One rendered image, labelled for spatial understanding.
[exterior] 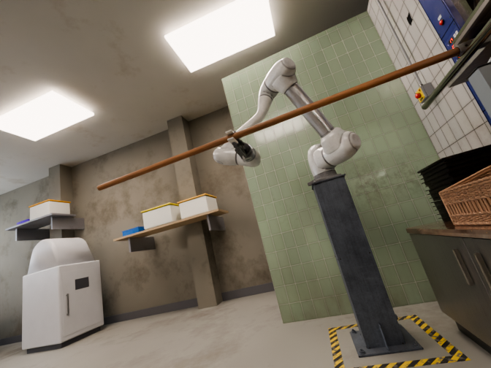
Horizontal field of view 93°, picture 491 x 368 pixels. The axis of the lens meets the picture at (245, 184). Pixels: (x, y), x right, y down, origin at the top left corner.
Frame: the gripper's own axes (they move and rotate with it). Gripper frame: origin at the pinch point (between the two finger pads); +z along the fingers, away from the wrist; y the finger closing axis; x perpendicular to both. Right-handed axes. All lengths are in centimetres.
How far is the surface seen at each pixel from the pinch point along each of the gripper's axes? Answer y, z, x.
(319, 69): -99, -125, -72
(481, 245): 67, -5, -74
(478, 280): 81, -18, -74
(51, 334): 100, -160, 359
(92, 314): 92, -207, 341
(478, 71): 25, 37, -67
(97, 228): -52, -259, 377
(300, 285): 93, -126, 6
